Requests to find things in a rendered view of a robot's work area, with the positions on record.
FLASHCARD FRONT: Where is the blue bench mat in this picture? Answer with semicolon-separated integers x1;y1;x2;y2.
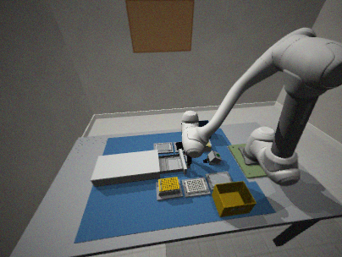
74;128;276;243

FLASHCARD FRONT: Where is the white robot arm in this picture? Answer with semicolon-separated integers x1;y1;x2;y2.
181;28;342;186

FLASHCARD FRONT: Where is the yellow bin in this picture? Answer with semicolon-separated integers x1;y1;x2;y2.
212;181;256;217

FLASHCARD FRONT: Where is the black assay plate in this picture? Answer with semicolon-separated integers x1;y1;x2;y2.
176;142;184;150

